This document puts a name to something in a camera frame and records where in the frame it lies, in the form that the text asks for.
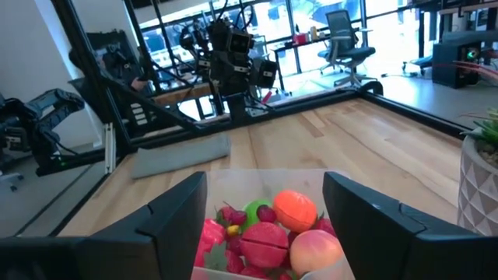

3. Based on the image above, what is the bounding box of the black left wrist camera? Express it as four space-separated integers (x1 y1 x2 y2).
228 30 254 54

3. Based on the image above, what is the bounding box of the small red toy strawberry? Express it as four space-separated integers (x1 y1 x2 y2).
216 201 234 229
226 248 245 275
314 212 338 238

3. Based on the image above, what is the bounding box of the clear plastic tupperware container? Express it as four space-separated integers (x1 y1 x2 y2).
191 167 357 280

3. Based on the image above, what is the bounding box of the grey folded cloth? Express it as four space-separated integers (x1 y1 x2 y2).
130 132 233 180

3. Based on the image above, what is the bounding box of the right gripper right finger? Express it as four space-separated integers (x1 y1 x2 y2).
322 171 498 280

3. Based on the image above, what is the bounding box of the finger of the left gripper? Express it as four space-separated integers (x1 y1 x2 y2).
256 58 278 89
193 58 212 78

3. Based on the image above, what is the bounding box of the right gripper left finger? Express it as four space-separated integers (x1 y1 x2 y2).
0 171 208 280

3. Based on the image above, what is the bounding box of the pinkish red round toy fruit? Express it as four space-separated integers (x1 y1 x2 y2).
239 221 289 269

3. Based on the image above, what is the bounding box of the black office chair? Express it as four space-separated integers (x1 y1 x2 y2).
317 9 377 89

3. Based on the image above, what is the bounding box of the green toy fruit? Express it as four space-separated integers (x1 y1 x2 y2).
241 198 275 230

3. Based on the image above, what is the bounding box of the black computer green light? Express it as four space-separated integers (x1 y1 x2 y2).
432 40 484 89

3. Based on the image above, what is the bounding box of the person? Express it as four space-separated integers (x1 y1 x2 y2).
68 41 159 98

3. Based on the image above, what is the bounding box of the green succulent in white pot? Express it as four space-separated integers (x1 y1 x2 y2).
457 108 498 237

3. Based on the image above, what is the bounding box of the orange toy tangerine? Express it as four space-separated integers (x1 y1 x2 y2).
272 189 318 233

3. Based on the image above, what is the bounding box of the toy peach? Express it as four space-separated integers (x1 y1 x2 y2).
289 229 345 278

